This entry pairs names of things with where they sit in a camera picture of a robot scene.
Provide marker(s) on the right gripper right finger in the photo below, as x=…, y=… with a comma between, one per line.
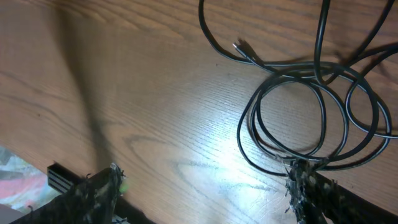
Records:
x=317, y=199

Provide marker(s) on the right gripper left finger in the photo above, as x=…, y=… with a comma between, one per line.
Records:
x=91, y=201

